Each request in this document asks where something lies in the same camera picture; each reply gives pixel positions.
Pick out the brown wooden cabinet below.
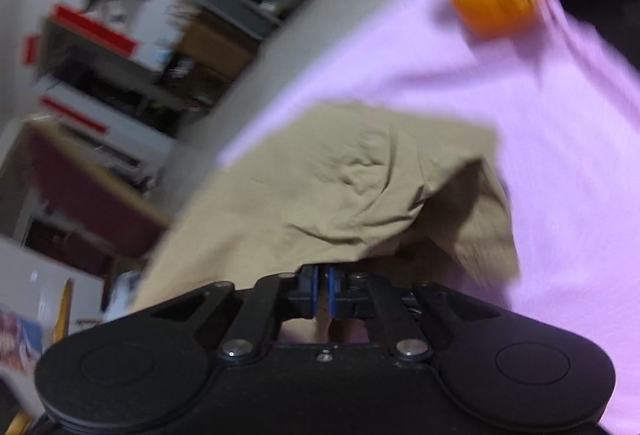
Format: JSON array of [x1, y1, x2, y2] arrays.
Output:
[[160, 10, 260, 106]]

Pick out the khaki cargo pants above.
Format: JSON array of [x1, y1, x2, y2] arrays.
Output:
[[134, 104, 520, 311]]

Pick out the purple fleece blanket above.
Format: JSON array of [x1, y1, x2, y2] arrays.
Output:
[[217, 0, 639, 434]]

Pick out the maroon wooden armchair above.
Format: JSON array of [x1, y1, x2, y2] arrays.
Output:
[[1, 115, 171, 277]]

